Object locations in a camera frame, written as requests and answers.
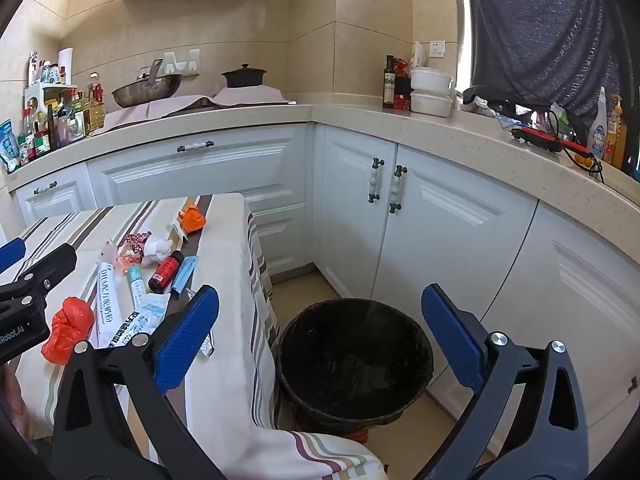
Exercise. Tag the white wall outlet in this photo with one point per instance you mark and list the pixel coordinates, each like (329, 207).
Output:
(436, 49)

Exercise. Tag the red bottle with black cap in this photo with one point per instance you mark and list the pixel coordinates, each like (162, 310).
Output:
(165, 272)

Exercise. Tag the orange liquid bottle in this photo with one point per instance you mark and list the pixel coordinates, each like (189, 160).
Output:
(617, 140)

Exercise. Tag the white paper roll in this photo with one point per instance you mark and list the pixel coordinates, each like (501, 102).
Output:
(65, 62)

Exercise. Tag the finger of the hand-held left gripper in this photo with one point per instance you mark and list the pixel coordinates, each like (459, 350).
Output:
(11, 255)
(52, 265)

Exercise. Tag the teal cap tube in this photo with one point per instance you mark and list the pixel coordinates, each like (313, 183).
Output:
(137, 287)

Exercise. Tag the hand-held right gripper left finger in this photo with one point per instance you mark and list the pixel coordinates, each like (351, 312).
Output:
(187, 340)

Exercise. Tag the cluster of condiment bottles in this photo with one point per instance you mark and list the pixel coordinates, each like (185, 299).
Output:
(60, 120)

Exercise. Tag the white wall hook rack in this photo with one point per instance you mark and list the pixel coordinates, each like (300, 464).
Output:
(182, 62)

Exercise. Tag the blue snack packet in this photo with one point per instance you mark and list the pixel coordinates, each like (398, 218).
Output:
(9, 147)

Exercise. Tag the black trash bin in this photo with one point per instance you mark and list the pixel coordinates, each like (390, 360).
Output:
(350, 360)

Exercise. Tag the steel wok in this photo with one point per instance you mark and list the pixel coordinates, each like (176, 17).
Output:
(145, 91)

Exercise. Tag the white kitchen cabinets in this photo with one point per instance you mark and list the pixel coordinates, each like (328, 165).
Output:
(450, 240)

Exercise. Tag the striped tablecloth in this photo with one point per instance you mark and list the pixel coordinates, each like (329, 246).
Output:
(225, 270)

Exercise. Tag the white spray bottle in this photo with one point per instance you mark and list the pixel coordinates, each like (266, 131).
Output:
(597, 130)

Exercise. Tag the orange plastic bag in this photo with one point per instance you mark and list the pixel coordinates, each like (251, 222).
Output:
(192, 220)

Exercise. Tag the blue sachet packet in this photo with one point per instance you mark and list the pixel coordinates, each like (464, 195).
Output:
(184, 275)

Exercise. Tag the white plastic bag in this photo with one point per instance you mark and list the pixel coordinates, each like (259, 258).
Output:
(418, 55)

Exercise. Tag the pink stove cover cloth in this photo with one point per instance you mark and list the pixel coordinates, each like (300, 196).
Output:
(200, 105)

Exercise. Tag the dark oil bottle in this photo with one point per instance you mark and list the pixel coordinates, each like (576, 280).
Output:
(389, 85)

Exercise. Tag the red plastic bag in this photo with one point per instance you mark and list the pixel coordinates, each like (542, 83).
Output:
(67, 325)

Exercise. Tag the black pot with lid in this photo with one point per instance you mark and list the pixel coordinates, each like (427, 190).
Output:
(244, 79)

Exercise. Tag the white paper stick wrapper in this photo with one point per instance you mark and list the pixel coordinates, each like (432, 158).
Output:
(177, 230)

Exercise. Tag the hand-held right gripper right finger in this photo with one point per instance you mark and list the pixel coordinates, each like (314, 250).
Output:
(455, 340)

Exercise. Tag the clear plastic wrapper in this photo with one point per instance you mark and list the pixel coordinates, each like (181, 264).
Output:
(117, 257)

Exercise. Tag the pile of plastic bags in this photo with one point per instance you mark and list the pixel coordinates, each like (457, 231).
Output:
(487, 107)

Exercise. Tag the red packet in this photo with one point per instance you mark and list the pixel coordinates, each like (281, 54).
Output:
(402, 95)

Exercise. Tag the dark grey hanging cloth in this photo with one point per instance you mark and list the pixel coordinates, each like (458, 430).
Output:
(545, 25)

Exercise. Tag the red white patterned wrapper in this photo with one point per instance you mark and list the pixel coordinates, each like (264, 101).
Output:
(135, 242)

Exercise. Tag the white tissue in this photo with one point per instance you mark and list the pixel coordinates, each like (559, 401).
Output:
(156, 250)

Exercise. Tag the long white tube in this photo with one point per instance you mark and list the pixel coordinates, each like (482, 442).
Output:
(109, 305)

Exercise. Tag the red power strip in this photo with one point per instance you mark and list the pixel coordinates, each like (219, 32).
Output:
(542, 139)

